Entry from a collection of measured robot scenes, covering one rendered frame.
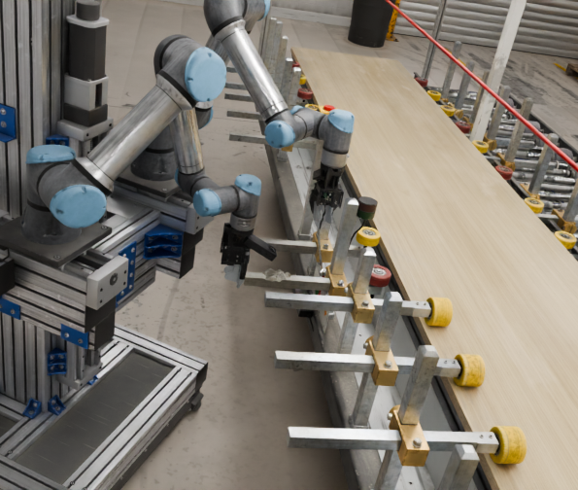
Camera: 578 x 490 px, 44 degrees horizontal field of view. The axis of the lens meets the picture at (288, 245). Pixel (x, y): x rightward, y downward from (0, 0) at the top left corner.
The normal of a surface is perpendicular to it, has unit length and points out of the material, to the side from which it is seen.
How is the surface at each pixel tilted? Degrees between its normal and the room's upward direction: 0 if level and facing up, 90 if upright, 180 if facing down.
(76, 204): 95
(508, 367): 0
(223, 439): 0
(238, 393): 0
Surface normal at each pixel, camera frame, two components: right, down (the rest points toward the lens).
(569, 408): 0.16, -0.86
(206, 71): 0.67, 0.38
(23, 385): -0.39, 0.40
